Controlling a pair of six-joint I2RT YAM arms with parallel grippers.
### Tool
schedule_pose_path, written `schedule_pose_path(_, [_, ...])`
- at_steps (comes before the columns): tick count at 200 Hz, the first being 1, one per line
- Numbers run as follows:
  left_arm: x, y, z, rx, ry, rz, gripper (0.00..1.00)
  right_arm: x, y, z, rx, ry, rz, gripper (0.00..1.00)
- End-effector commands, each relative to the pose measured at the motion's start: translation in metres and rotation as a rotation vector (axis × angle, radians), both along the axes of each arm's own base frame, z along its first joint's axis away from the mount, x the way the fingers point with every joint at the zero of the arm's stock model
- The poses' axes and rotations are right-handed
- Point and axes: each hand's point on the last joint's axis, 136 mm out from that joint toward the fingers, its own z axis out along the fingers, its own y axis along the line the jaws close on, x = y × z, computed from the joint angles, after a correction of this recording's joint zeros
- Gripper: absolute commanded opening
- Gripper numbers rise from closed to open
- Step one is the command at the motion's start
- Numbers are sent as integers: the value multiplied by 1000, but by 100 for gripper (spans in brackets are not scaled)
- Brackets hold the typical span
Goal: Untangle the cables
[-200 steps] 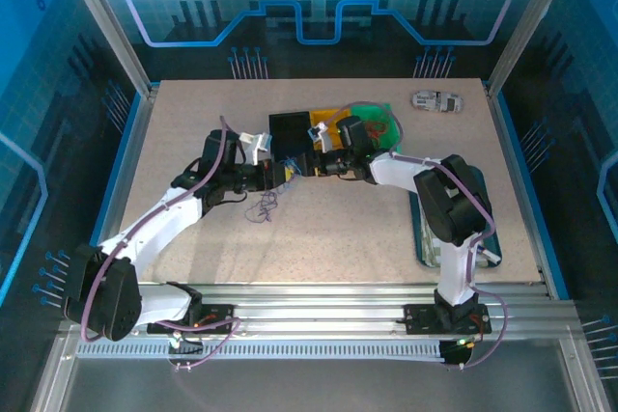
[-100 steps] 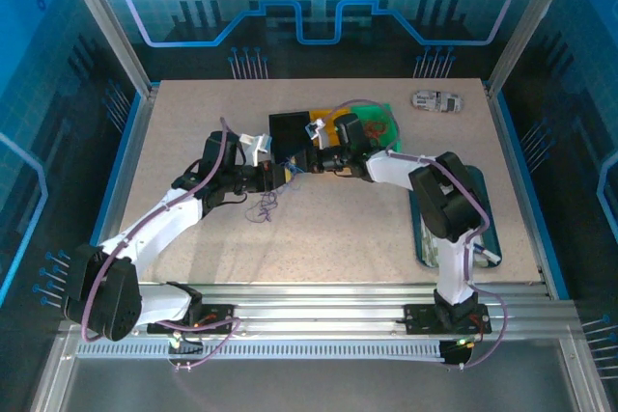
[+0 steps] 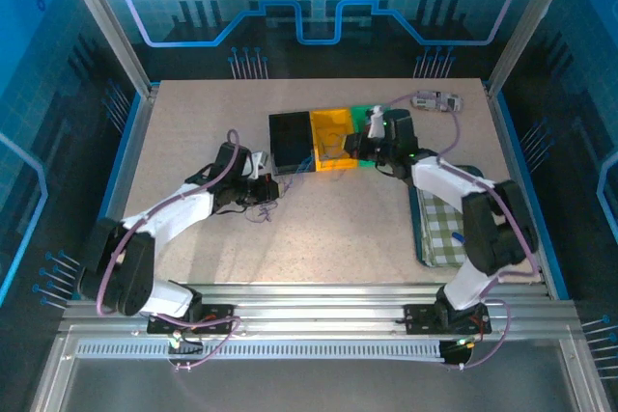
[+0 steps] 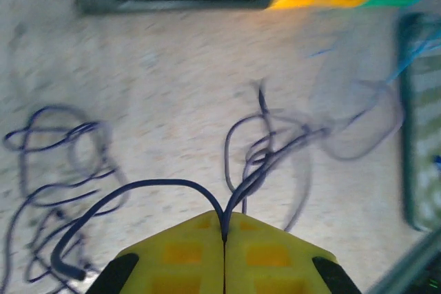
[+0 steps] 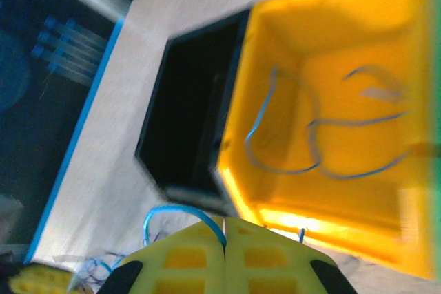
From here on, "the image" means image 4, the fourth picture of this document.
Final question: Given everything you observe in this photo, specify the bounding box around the thin blue cable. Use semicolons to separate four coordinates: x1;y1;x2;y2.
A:
1;0;441;286

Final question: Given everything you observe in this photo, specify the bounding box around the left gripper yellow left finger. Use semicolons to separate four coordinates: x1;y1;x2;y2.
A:
85;210;225;294

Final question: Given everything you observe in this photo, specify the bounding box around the aluminium frame front rail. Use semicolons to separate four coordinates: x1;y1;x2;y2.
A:
365;230;441;294

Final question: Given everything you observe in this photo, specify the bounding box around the checkered cloth tray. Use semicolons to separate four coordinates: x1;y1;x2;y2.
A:
396;11;441;233

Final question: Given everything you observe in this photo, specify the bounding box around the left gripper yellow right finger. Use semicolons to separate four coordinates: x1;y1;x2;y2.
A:
223;211;362;294

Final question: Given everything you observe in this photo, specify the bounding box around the green checkered cloth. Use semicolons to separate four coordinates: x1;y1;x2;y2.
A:
413;55;441;230

